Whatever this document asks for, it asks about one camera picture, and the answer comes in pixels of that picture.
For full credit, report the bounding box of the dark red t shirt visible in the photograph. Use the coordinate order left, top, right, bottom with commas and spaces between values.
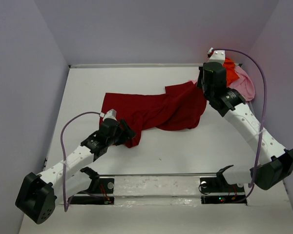
101, 81, 207, 148

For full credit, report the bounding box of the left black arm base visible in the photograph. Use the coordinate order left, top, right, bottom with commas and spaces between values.
70, 177, 115, 205

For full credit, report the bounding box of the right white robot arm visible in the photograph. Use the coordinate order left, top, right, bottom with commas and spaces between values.
197, 62, 293, 190

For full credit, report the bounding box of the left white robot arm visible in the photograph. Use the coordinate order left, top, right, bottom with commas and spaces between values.
15, 117, 136, 224

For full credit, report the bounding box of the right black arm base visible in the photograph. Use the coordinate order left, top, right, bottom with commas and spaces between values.
198, 177, 247, 204

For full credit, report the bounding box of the orange t shirt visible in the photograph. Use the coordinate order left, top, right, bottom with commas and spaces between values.
223, 57, 239, 87

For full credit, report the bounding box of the pink t shirt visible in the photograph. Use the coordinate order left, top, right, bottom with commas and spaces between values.
222, 66, 255, 101

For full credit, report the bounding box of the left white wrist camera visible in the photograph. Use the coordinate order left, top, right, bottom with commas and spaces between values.
99, 109, 117, 120

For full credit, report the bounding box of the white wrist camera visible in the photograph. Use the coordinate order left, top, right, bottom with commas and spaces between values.
208, 48, 226, 65
99, 109, 117, 120

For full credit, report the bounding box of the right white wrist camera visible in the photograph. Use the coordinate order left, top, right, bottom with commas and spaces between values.
208, 48, 226, 65

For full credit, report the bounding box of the front metal rail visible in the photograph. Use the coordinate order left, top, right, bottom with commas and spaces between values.
100, 173, 216, 177

